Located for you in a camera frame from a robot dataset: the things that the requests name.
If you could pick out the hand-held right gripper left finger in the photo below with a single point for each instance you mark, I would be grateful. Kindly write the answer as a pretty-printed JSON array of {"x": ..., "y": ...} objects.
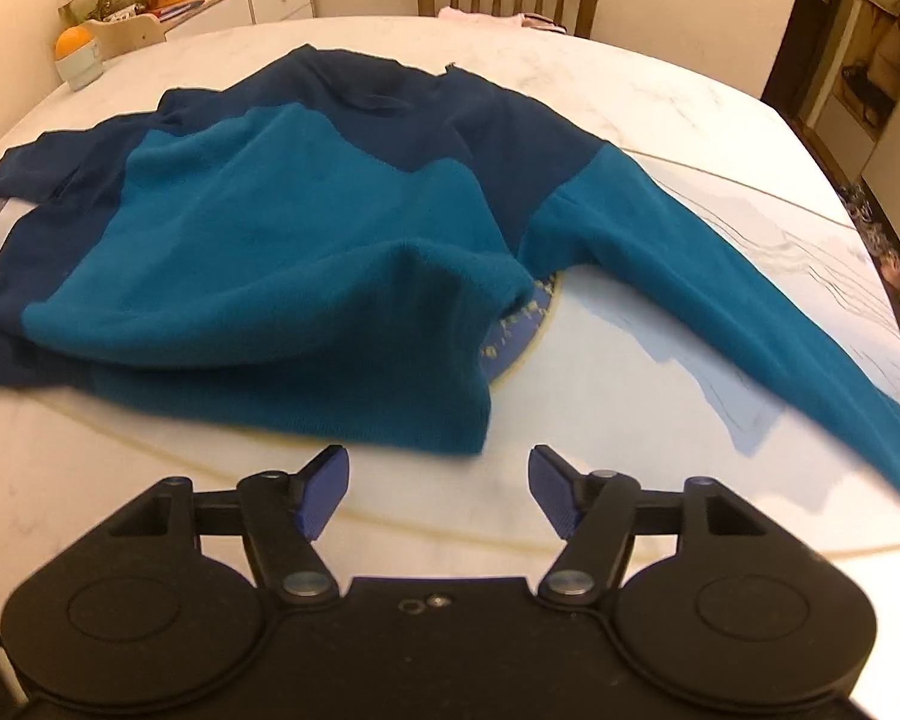
[{"x": 322, "y": 495}]

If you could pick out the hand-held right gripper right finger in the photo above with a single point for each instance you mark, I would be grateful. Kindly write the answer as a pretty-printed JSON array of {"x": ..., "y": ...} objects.
[{"x": 555, "y": 491}]

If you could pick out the two-tone blue sweater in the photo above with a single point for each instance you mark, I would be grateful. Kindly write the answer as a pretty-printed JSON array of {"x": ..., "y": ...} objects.
[{"x": 270, "y": 240}]

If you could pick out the white printed tablecloth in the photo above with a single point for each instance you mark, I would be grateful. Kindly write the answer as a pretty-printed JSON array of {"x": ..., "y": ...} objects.
[{"x": 645, "y": 405}]

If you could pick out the pile of shoes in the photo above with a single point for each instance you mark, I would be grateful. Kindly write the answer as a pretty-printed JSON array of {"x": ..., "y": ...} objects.
[{"x": 881, "y": 240}]

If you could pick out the pink and white garment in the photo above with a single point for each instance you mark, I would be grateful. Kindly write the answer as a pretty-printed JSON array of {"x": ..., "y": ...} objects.
[{"x": 502, "y": 19}]

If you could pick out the white sideboard cabinet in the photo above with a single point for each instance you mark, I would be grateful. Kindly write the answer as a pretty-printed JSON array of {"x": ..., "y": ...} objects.
[{"x": 270, "y": 0}]

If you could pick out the green cup with orange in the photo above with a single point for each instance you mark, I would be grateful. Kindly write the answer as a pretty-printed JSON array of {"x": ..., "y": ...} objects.
[{"x": 77, "y": 60}]

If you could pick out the dark wooden door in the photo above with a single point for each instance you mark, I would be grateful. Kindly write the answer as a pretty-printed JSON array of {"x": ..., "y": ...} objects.
[{"x": 806, "y": 22}]

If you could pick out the open entry shelf niche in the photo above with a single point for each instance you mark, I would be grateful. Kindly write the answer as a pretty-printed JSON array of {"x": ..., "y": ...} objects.
[{"x": 889, "y": 37}]

